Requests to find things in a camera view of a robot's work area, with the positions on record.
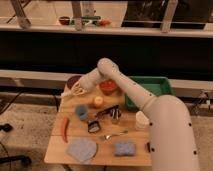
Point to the red chili pepper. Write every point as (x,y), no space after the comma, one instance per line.
(64,126)

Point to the small metal cup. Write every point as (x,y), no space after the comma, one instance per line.
(115,116)

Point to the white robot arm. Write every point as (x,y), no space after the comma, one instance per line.
(172,140)

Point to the green plastic tray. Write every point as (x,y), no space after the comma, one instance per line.
(155,84)

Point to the blue sponge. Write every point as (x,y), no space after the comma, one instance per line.
(124,148)

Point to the black rectangular block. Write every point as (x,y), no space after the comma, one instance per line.
(148,147)

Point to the blue grey cloth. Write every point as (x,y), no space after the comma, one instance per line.
(82,149)

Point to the yellow apple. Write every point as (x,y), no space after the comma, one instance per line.
(98,101)

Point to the purple bowl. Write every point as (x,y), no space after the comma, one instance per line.
(72,80)

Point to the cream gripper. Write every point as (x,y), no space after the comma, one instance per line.
(82,90)

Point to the yellow banana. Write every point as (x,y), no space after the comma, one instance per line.
(68,93)

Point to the blue cup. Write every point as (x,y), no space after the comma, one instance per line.
(82,112)

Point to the white cup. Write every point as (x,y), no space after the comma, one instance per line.
(141,121)

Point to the red bowl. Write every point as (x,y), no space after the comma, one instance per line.
(108,87)

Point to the silver fork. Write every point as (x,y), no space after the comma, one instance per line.
(107,137)

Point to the wooden table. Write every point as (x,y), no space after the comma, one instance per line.
(56,150)

